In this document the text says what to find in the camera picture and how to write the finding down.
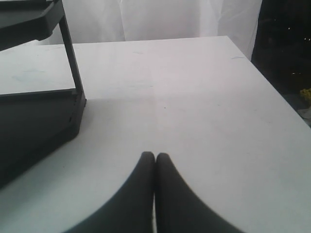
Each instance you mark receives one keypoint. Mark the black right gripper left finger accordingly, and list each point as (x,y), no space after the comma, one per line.
(130,210)

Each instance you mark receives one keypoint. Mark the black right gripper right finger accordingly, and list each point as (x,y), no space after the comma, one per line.
(177,207)

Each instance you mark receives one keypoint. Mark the white backdrop curtain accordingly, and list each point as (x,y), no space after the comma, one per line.
(92,21)

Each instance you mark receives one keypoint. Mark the black two-tier shelf rack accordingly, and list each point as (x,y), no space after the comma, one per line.
(34,124)

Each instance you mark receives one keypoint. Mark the yellow object in background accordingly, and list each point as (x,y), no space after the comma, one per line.
(306,94)

